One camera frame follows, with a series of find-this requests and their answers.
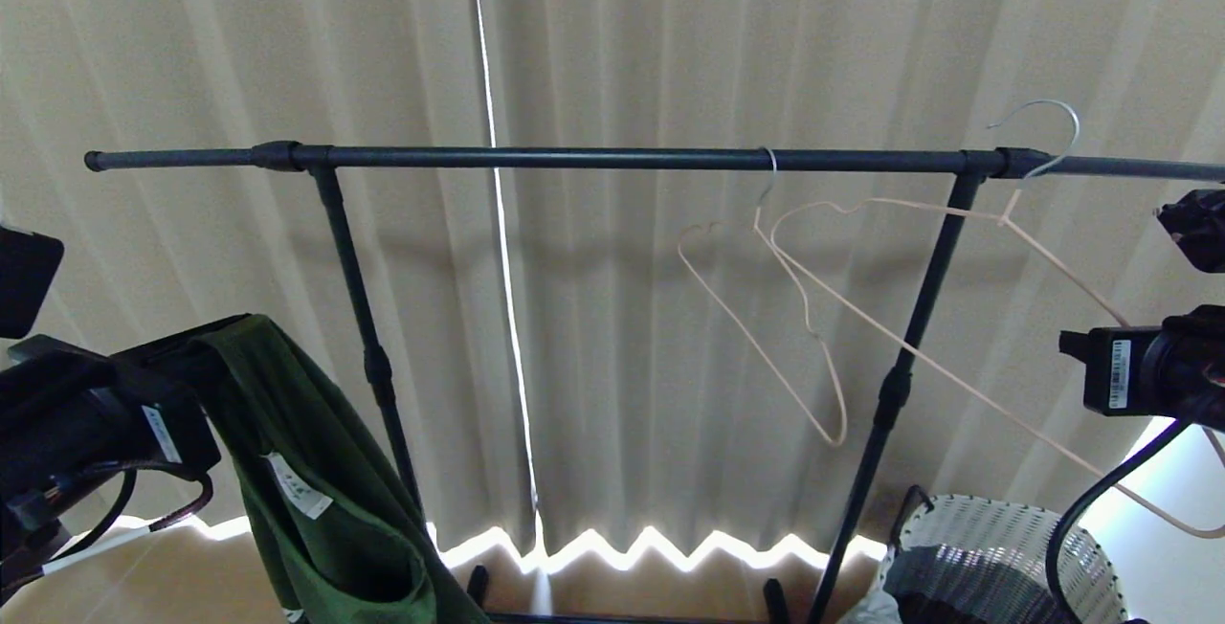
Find black clothes rack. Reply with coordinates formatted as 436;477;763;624
83;140;1225;624

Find pink clothes hanger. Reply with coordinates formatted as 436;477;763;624
677;146;850;449
769;99;1225;542

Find green shirt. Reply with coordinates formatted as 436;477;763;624
195;314;495;624

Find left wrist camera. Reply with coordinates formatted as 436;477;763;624
0;226;66;341

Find white laundry basket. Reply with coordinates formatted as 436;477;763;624
880;484;1131;624

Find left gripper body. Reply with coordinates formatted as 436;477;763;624
0;336;224;502

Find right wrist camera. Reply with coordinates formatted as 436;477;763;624
1155;188;1225;274

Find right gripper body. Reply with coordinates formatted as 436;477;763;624
1058;322;1193;418

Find beige curtain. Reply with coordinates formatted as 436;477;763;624
0;0;1225;574

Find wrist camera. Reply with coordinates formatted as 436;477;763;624
1155;188;1225;274
0;226;66;341

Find pale grey shorts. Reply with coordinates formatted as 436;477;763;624
836;586;902;624

